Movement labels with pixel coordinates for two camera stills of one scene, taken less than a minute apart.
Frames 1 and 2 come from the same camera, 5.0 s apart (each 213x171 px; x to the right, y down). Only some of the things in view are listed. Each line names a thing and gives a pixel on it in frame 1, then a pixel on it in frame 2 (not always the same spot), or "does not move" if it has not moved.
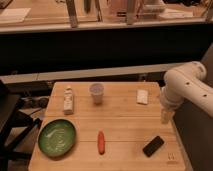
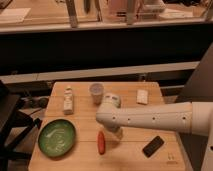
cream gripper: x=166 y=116 to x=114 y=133
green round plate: x=56 y=138 does not move
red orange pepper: x=101 y=142 does not move
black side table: x=16 y=127 does not move
